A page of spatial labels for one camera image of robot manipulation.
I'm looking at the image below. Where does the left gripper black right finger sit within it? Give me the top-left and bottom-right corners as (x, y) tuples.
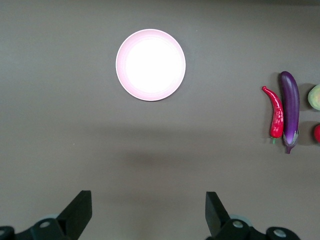
(204, 191), (300, 240)

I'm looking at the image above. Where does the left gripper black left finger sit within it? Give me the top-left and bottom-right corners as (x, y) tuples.
(0, 190), (92, 240)

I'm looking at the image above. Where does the red chili pepper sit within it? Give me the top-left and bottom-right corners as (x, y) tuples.
(261, 85), (285, 145)

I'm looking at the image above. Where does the yellow red peach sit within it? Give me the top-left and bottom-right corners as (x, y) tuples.
(307, 83), (320, 111)

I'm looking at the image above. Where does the brown table cover sheet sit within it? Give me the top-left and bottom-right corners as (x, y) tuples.
(0, 0), (320, 240)

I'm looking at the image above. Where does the purple eggplant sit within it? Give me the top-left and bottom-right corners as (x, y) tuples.
(278, 70), (301, 155)

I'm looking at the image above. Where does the pink round plate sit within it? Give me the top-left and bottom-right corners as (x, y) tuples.
(115, 28), (187, 102)

